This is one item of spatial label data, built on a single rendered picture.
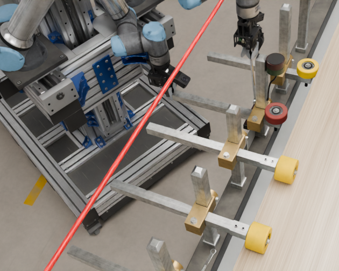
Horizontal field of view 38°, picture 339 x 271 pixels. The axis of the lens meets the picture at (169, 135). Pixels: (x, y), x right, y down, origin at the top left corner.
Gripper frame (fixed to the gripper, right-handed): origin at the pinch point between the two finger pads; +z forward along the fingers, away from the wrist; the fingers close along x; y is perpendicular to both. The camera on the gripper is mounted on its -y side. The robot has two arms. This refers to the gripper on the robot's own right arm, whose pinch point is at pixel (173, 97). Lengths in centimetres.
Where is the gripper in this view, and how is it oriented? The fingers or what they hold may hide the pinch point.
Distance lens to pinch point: 194.2
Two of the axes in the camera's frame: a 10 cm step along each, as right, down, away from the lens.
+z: 1.5, 6.2, 7.7
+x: -4.4, 7.4, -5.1
